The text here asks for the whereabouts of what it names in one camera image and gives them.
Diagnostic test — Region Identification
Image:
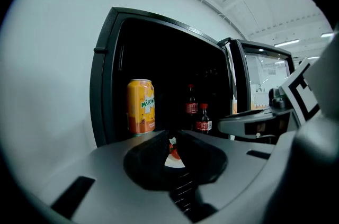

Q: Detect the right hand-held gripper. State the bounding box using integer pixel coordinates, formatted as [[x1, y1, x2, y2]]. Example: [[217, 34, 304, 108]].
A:
[[218, 32, 339, 140]]

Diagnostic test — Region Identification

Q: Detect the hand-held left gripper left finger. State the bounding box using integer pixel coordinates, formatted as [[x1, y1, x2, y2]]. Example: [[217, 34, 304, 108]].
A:
[[123, 130, 192, 191]]

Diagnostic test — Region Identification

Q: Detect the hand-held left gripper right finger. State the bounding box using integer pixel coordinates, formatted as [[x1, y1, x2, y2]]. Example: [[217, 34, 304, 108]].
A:
[[176, 129, 228, 184]]

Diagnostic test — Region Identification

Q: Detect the white plate of strawberries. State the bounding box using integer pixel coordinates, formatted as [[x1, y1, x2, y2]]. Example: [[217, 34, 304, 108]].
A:
[[164, 136, 186, 169]]

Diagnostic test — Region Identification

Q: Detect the black fridge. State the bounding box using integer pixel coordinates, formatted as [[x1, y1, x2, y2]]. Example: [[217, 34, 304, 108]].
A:
[[89, 6, 237, 148]]

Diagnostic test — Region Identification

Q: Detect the glass fridge door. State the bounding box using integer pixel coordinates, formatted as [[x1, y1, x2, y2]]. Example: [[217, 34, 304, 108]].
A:
[[217, 37, 296, 115]]

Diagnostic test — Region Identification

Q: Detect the cola bottle with red cap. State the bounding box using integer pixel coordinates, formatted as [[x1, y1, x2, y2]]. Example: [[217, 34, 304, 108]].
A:
[[185, 83, 199, 131], [195, 103, 213, 135]]

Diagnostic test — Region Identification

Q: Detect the orange soda can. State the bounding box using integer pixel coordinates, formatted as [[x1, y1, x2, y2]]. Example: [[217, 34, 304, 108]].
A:
[[126, 78, 156, 135]]

